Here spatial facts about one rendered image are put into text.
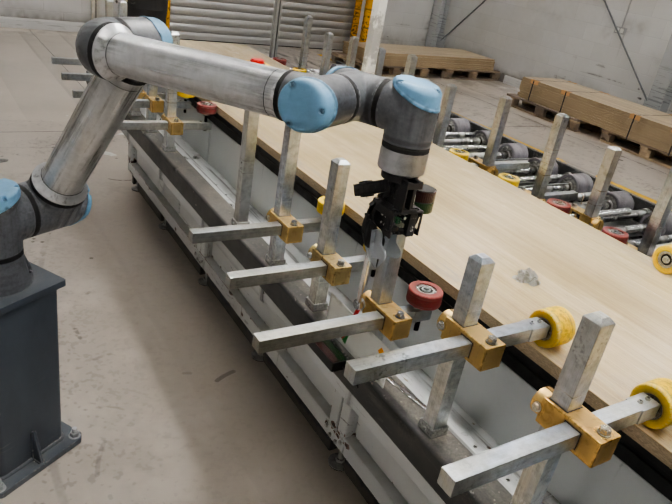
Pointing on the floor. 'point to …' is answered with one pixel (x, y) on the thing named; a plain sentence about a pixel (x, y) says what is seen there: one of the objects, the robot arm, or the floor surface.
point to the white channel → (374, 36)
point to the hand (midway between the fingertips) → (374, 259)
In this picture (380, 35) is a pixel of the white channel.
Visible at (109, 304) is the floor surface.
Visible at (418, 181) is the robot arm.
